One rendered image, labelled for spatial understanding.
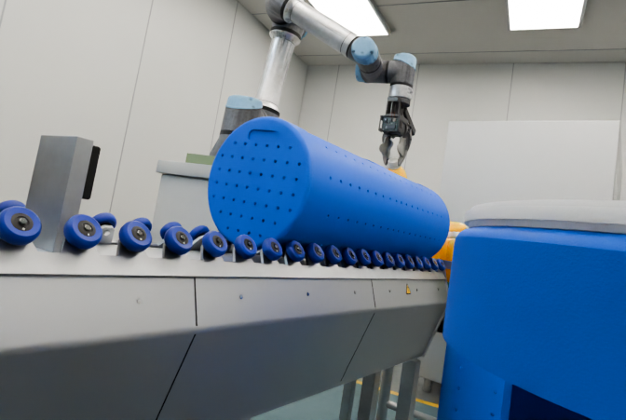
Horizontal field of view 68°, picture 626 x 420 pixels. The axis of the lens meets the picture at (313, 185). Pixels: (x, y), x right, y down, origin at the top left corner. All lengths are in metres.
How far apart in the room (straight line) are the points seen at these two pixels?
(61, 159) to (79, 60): 3.35
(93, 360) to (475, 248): 0.52
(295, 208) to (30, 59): 3.10
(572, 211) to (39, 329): 0.54
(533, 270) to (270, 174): 0.79
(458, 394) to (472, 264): 0.85
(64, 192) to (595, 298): 0.61
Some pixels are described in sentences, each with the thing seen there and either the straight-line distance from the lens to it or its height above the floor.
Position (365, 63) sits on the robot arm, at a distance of 1.48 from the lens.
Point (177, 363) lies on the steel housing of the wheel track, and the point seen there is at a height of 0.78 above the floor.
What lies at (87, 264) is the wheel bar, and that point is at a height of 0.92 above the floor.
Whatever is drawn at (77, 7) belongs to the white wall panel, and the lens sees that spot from 4.10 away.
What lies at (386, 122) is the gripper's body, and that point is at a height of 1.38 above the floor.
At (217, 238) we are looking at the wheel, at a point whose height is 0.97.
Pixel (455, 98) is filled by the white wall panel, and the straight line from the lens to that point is 6.23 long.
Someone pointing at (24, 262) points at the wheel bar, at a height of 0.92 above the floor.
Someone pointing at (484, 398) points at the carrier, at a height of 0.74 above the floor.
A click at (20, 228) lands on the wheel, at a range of 0.60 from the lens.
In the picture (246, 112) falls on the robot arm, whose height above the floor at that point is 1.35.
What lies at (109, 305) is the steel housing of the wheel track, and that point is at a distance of 0.65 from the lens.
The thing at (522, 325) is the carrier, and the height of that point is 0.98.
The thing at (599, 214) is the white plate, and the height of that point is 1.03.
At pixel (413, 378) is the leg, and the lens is 1.73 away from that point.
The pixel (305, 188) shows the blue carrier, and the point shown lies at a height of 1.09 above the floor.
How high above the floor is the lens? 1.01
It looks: 6 degrees up
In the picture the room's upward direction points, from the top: 9 degrees clockwise
